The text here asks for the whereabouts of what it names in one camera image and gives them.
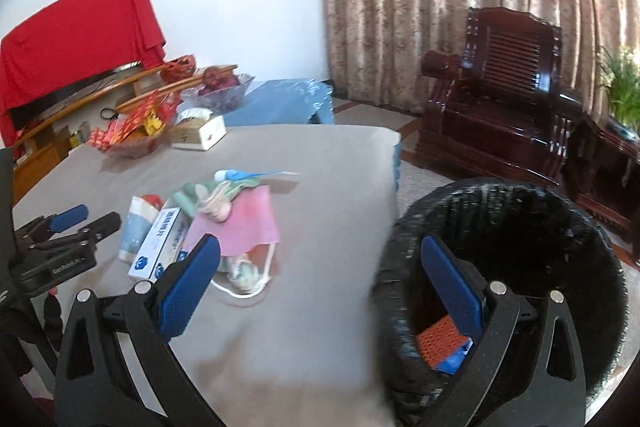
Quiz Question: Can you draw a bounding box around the wooden television stand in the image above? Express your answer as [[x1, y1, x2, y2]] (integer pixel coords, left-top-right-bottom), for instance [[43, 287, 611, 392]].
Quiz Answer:
[[12, 64, 238, 204]]

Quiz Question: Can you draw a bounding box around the black television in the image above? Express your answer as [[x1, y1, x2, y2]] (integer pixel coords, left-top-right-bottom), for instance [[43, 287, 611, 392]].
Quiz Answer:
[[7, 64, 146, 130]]

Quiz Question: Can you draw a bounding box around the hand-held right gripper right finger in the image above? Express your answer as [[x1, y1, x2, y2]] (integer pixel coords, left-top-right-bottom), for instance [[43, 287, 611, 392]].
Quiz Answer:
[[419, 234, 587, 427]]

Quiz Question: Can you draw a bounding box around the grey tablecloth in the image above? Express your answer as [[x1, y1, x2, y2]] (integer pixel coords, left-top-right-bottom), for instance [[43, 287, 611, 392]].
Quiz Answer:
[[12, 124, 401, 427]]

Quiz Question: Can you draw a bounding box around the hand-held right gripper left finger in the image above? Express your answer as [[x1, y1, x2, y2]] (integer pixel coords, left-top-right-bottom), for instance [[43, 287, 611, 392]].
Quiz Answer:
[[55, 233, 236, 427]]

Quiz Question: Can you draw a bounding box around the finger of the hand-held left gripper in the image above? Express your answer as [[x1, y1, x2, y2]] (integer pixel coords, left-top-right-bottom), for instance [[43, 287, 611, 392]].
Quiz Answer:
[[15, 204, 90, 242], [30, 212, 122, 254]]

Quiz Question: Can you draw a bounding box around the black woven bin with bag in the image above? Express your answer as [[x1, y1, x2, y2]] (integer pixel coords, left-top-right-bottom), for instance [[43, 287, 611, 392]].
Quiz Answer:
[[372, 177, 628, 427]]

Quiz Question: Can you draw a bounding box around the pink face mask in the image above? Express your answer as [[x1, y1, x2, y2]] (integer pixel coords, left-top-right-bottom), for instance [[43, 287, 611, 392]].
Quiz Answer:
[[192, 188, 281, 304]]

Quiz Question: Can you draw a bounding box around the white and blue carton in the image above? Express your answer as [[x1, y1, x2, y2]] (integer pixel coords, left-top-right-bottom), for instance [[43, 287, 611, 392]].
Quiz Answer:
[[127, 207, 193, 282]]

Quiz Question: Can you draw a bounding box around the blue plastic wrapper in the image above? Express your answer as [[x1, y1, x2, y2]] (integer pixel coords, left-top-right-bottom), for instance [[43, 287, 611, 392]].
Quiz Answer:
[[435, 341, 474, 375]]

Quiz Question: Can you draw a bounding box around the blue covered stool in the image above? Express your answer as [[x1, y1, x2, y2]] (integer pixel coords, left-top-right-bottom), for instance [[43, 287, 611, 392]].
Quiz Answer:
[[222, 78, 335, 128]]

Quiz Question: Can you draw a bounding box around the beige patterned curtain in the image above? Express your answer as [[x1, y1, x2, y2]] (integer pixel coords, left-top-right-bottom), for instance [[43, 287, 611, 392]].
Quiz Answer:
[[306, 0, 640, 132]]

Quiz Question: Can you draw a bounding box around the blue hand cream tube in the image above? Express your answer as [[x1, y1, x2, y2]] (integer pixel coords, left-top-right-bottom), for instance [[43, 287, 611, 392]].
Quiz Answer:
[[119, 196, 163, 262]]

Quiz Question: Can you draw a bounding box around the blue and white wrapper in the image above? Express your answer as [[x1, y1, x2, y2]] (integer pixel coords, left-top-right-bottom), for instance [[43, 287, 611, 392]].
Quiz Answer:
[[214, 168, 301, 186]]

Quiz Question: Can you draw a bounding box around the green cloth glove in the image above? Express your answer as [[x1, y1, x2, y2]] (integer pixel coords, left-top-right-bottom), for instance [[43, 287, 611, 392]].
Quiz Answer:
[[172, 179, 261, 222]]

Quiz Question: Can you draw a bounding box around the dark wooden armchair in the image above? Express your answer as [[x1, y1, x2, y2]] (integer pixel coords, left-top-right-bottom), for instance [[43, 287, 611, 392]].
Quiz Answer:
[[415, 6, 583, 188]]

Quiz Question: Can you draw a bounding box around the glass plate of red candies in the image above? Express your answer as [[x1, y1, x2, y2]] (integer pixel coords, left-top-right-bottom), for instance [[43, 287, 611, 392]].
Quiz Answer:
[[89, 89, 181, 158]]

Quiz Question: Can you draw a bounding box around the tissue box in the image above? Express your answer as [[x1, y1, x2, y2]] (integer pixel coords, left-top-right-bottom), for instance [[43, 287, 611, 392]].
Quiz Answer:
[[172, 107, 227, 152]]

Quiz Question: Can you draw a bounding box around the dark wooden side table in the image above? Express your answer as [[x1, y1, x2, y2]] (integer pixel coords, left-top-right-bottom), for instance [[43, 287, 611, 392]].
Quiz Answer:
[[565, 112, 640, 268]]

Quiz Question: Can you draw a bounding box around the glass fruit bowl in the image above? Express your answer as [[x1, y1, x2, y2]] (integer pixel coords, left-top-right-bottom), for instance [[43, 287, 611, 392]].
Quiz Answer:
[[180, 74, 256, 113]]

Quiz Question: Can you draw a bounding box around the red cloth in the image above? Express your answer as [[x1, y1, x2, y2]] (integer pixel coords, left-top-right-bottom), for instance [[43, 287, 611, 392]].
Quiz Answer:
[[0, 0, 167, 146]]

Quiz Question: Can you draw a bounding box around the green potted plant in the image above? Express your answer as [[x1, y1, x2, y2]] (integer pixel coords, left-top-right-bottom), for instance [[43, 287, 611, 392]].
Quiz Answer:
[[597, 47, 640, 128]]

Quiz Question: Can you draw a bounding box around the red decorative basket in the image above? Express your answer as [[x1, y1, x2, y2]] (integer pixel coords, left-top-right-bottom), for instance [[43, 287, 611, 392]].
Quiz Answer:
[[160, 53, 197, 82]]

